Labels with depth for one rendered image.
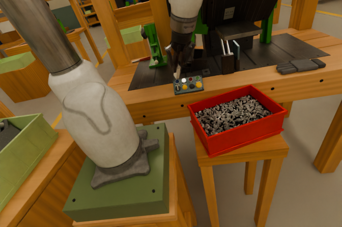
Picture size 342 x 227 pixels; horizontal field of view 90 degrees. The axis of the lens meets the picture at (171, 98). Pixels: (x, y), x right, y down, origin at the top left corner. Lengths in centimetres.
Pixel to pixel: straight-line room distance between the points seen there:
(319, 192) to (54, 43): 171
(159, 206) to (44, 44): 54
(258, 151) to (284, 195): 87
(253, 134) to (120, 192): 50
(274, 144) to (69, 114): 69
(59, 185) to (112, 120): 67
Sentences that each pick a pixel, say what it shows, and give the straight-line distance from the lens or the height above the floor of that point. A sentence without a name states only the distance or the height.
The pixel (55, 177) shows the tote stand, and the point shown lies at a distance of 105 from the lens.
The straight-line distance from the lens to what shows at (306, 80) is 103.
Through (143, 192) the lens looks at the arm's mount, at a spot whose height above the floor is 93.
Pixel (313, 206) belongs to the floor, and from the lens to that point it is 162.
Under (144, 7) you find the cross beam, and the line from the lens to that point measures 143.
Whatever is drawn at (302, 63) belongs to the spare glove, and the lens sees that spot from 105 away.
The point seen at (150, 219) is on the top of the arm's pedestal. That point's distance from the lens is 61.
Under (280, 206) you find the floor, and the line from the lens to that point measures 155.
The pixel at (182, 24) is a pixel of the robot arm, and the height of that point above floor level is 126.
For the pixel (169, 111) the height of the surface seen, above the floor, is 81.
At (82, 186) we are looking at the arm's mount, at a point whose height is 93.
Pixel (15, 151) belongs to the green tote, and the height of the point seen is 92.
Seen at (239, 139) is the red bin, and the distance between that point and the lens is 70.
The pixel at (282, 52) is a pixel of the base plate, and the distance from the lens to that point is 123.
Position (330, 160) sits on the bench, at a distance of 165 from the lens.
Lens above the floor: 139
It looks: 35 degrees down
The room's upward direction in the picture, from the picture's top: 14 degrees counter-clockwise
